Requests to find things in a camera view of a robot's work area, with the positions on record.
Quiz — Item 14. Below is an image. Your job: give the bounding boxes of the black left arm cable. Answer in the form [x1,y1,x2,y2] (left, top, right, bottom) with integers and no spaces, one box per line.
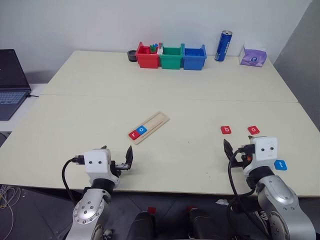
[61,155,87,206]

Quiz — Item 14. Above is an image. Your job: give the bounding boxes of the white loose wires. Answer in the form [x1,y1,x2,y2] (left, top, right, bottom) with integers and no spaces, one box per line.
[0,186,24,240]

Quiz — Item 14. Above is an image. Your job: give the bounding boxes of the wooden letter tray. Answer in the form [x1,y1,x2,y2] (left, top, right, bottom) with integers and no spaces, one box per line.
[128,111,171,146]

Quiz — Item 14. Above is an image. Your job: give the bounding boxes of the blue plastic bin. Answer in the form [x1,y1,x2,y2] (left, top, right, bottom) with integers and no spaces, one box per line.
[181,43,208,71]

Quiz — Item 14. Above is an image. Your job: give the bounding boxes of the purple tissue pack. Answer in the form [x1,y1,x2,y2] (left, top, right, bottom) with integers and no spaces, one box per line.
[238,44,268,68]

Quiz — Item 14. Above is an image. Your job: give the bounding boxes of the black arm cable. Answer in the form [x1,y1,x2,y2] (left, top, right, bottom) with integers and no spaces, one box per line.
[226,144,259,227]
[61,155,87,206]

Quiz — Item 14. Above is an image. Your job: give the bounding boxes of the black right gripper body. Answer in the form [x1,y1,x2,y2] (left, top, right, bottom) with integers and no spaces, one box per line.
[230,152,253,170]

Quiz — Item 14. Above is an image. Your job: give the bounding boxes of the green plastic bin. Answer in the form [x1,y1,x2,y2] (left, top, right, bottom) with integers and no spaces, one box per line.
[158,46,185,70]

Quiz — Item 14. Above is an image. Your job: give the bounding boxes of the blue drink can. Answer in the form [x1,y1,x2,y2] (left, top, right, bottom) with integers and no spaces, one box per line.
[214,30,233,63]

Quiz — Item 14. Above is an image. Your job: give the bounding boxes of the dark rounded shape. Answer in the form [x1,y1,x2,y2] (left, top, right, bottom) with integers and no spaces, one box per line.
[188,208,221,240]
[127,211,156,240]

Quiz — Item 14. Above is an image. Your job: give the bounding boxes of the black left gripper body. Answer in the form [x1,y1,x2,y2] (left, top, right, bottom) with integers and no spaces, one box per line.
[109,161,131,178]

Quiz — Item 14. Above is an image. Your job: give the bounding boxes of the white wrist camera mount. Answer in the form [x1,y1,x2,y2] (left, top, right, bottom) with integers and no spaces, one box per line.
[83,149,120,185]
[243,136,279,176]

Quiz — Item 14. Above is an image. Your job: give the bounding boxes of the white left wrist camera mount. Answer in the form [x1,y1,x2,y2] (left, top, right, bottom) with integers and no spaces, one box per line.
[83,149,120,185]

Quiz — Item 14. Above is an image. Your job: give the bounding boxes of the red plastic bin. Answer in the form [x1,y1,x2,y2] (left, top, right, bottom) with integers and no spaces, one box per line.
[136,41,161,69]

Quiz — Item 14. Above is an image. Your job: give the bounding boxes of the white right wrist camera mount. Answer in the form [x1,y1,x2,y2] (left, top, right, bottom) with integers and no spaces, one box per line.
[243,136,279,176]

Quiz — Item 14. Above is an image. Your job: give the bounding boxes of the dark laptop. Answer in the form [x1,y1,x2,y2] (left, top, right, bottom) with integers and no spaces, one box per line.
[0,49,32,121]

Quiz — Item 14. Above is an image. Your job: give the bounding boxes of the blue letter tile t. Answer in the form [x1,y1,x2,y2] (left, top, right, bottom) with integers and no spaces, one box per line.
[274,159,288,172]

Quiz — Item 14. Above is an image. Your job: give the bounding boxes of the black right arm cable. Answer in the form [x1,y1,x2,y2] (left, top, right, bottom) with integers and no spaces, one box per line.
[226,144,259,227]

